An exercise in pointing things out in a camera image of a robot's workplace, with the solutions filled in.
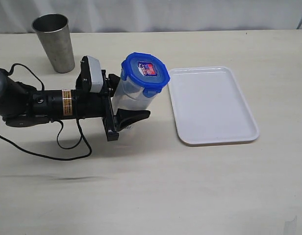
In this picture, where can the white rectangular plastic tray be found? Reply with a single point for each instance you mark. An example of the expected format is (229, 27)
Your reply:
(209, 107)

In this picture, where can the stainless steel tumbler cup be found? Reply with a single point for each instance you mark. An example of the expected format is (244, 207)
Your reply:
(54, 35)

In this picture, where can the tall clear plastic container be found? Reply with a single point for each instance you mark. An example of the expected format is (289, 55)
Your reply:
(129, 95)

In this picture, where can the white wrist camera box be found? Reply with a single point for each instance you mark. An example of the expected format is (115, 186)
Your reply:
(95, 74)

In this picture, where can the white backdrop curtain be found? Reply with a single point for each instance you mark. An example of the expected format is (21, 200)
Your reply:
(16, 16)

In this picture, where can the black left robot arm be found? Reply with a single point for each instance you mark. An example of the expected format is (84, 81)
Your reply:
(23, 105)

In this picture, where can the blue plastic container lid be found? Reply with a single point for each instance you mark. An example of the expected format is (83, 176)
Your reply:
(146, 71)

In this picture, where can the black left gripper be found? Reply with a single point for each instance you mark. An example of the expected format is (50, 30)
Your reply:
(98, 105)

